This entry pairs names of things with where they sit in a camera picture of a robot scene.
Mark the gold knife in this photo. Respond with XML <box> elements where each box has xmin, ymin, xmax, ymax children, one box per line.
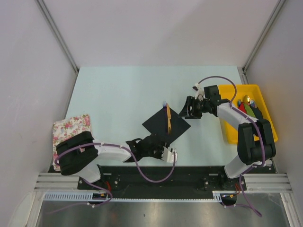
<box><xmin>166</xmin><ymin>103</ymin><xmax>172</xmax><ymax>135</ymax></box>

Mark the purple fork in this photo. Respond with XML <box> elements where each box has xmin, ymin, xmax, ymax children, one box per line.
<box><xmin>162</xmin><ymin>101</ymin><xmax>168</xmax><ymax>134</ymax></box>

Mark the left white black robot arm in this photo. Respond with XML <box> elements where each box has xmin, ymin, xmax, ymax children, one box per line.
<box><xmin>54</xmin><ymin>131</ymin><xmax>173</xmax><ymax>183</ymax></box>

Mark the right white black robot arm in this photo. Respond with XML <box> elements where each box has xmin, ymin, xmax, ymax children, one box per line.
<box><xmin>178</xmin><ymin>85</ymin><xmax>276</xmax><ymax>179</ymax></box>

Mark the red rolled napkin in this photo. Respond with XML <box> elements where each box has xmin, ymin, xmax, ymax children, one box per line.
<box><xmin>237</xmin><ymin>99</ymin><xmax>247</xmax><ymax>113</ymax></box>

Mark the green rolled napkin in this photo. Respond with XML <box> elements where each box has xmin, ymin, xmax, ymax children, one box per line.
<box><xmin>244</xmin><ymin>103</ymin><xmax>256</xmax><ymax>118</ymax></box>

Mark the dark rolled napkin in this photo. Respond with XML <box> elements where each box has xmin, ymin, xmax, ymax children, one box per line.
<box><xmin>250</xmin><ymin>106</ymin><xmax>264</xmax><ymax>120</ymax></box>

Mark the yellow plastic bin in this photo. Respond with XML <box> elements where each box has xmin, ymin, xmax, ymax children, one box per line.
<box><xmin>218</xmin><ymin>84</ymin><xmax>278</xmax><ymax>144</ymax></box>

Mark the gold spoon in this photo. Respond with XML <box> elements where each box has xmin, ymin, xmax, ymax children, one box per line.
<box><xmin>243</xmin><ymin>95</ymin><xmax>250</xmax><ymax>105</ymax></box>

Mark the floral cloth mat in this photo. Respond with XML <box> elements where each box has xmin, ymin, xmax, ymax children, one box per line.
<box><xmin>52</xmin><ymin>114</ymin><xmax>92</xmax><ymax>172</ymax></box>

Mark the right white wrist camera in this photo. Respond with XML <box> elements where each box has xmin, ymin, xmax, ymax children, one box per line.
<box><xmin>192</xmin><ymin>83</ymin><xmax>205</xmax><ymax>100</ymax></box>

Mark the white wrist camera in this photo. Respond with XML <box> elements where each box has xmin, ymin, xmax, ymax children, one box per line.
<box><xmin>192</xmin><ymin>83</ymin><xmax>205</xmax><ymax>100</ymax></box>
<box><xmin>161</xmin><ymin>147</ymin><xmax>178</xmax><ymax>163</ymax></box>

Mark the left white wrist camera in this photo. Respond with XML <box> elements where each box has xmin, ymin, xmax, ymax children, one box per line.
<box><xmin>161</xmin><ymin>147</ymin><xmax>178</xmax><ymax>163</ymax></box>

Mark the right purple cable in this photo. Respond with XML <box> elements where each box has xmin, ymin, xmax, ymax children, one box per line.
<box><xmin>198</xmin><ymin>76</ymin><xmax>270</xmax><ymax>218</ymax></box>

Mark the purple cable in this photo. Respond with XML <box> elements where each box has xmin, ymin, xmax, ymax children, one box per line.
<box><xmin>198</xmin><ymin>76</ymin><xmax>270</xmax><ymax>218</ymax></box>
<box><xmin>45</xmin><ymin>143</ymin><xmax>178</xmax><ymax>215</ymax></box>

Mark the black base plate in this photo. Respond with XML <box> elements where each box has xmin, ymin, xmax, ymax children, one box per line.
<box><xmin>48</xmin><ymin>165</ymin><xmax>277</xmax><ymax>206</ymax></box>

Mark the right corner aluminium post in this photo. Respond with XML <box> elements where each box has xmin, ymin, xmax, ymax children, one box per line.
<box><xmin>242</xmin><ymin>0</ymin><xmax>288</xmax><ymax>74</ymax></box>

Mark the corner aluminium post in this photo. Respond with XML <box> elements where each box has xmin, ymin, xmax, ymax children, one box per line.
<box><xmin>242</xmin><ymin>0</ymin><xmax>288</xmax><ymax>74</ymax></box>
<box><xmin>35</xmin><ymin>0</ymin><xmax>79</xmax><ymax>75</ymax></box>

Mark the white cable duct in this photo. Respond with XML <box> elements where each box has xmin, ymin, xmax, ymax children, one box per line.
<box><xmin>44</xmin><ymin>192</ymin><xmax>222</xmax><ymax>202</ymax></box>

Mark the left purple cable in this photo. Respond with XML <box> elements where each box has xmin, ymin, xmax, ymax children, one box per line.
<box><xmin>45</xmin><ymin>143</ymin><xmax>178</xmax><ymax>215</ymax></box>

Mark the aluminium frame rail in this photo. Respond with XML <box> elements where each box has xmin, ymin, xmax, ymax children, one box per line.
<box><xmin>34</xmin><ymin>173</ymin><xmax>293</xmax><ymax>193</ymax></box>

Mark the left corner aluminium post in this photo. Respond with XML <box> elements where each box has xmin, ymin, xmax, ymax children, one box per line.
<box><xmin>35</xmin><ymin>0</ymin><xmax>79</xmax><ymax>75</ymax></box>

